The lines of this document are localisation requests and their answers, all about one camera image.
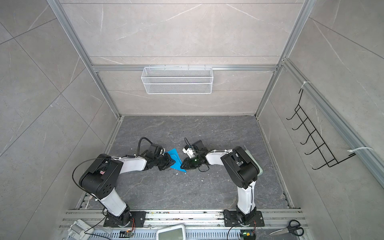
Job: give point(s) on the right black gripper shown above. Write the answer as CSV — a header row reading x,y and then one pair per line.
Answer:
x,y
189,165

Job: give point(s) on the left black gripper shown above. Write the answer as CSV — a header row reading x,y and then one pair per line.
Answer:
x,y
170,161

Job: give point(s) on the blue square paper sheet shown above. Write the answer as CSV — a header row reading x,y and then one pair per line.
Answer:
x,y
175,156

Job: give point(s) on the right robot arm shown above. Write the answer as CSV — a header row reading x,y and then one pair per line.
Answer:
x,y
239,164

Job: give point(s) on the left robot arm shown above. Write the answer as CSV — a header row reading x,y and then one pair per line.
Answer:
x,y
100,179

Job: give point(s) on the white display device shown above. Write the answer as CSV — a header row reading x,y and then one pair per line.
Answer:
x,y
176,232

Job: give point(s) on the small orange circuit board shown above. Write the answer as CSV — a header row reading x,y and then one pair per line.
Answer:
x,y
127,234

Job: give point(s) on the small green circuit board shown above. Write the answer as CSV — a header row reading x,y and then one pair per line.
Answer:
x,y
248,235

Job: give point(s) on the white clamp device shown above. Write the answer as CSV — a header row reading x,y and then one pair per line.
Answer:
x,y
79,230

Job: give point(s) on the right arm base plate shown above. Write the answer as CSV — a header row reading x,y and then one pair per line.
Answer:
x,y
238,218

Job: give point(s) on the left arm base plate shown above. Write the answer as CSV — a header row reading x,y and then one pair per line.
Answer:
x,y
135,219

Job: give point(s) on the white wire mesh basket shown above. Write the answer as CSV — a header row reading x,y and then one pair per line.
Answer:
x,y
178,80

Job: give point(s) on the black handled scissors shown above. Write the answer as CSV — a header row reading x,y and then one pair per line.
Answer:
x,y
294,227

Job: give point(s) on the black wire hook rack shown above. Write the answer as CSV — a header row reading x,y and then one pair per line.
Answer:
x,y
313,134

